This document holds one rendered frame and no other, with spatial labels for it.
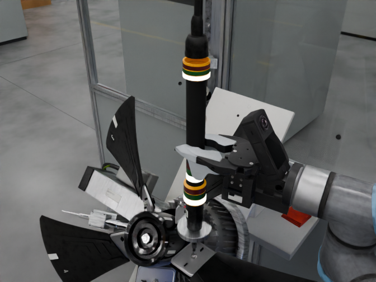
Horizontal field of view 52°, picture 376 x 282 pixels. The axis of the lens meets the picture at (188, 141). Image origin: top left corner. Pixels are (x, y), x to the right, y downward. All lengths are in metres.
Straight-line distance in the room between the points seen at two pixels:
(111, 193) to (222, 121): 0.39
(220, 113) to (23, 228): 1.96
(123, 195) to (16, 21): 5.57
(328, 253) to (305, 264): 1.10
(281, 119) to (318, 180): 0.49
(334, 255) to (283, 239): 0.74
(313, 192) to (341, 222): 0.06
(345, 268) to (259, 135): 0.23
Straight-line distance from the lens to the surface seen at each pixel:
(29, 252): 2.65
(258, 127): 0.59
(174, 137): 1.82
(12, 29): 6.53
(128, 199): 1.11
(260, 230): 1.40
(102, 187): 1.18
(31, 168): 3.37
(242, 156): 0.63
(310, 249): 1.69
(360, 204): 0.60
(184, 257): 0.87
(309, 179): 0.60
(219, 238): 0.97
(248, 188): 0.63
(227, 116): 1.13
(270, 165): 0.61
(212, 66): 1.24
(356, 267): 0.64
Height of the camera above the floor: 1.84
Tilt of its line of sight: 32 degrees down
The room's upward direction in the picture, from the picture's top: straight up
